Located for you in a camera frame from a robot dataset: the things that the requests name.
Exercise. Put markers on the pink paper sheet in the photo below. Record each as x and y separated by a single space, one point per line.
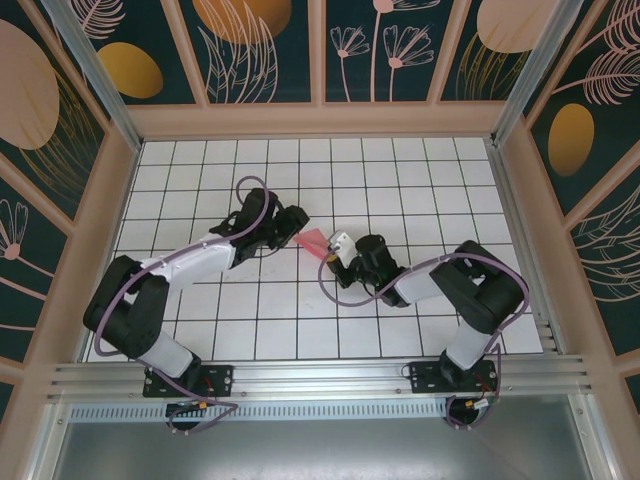
312 240

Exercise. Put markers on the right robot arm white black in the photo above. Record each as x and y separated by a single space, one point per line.
480 295

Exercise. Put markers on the grey metal sheet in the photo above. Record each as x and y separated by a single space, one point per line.
320 450

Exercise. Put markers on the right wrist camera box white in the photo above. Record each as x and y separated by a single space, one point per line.
342 245

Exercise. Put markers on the aluminium mounting rail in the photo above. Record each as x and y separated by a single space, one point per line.
320 380

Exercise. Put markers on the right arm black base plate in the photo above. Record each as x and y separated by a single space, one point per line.
425 380

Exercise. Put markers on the aluminium side rail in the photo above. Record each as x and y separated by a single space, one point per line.
505 190

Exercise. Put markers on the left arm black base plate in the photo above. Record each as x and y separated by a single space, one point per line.
220 380

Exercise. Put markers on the aluminium frame post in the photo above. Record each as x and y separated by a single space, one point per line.
95 75
537 75

